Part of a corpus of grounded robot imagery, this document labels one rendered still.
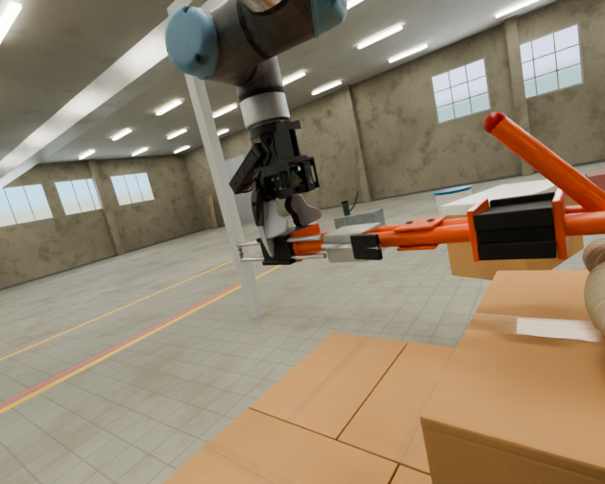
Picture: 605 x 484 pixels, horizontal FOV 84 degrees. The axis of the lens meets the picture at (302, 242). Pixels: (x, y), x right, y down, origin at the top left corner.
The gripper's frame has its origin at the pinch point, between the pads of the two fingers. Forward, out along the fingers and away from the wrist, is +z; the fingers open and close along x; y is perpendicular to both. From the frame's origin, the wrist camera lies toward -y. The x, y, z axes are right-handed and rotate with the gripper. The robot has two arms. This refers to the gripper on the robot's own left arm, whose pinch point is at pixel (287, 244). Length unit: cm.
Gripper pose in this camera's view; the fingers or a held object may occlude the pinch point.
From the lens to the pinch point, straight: 60.1
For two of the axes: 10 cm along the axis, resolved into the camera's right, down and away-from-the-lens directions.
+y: 7.6, -0.6, -6.4
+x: 6.1, -2.8, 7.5
